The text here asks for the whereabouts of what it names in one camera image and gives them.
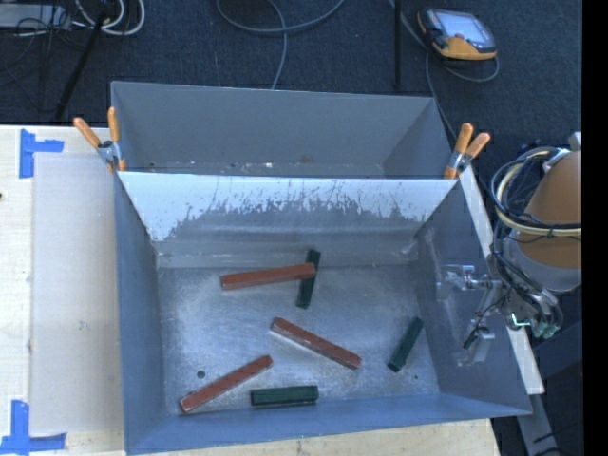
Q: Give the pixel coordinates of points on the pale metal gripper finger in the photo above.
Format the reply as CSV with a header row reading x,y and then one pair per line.
x,y
460,277
479,349

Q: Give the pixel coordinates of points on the grey metal bin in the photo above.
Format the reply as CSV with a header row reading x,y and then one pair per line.
x,y
228,330

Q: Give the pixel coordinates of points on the dark green flat block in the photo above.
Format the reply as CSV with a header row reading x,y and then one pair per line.
x,y
284,395
406,345
305,292

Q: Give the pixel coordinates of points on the red-brown flat block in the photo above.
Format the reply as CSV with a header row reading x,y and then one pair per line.
x,y
225,384
266,276
316,343

